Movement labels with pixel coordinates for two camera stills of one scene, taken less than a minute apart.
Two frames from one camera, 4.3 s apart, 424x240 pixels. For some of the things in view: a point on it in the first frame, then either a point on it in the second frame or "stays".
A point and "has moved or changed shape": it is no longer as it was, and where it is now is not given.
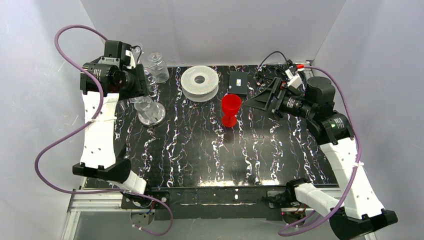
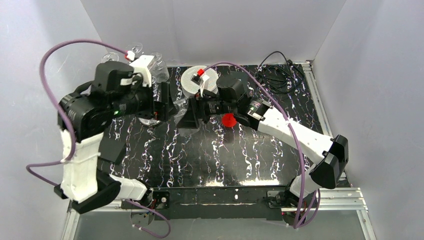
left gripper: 141,81 to 164,101
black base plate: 210,203 stays
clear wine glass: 151,113 has moved or changed shape
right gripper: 274,100 to 197,109
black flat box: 238,82 stays
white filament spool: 200,92 stays
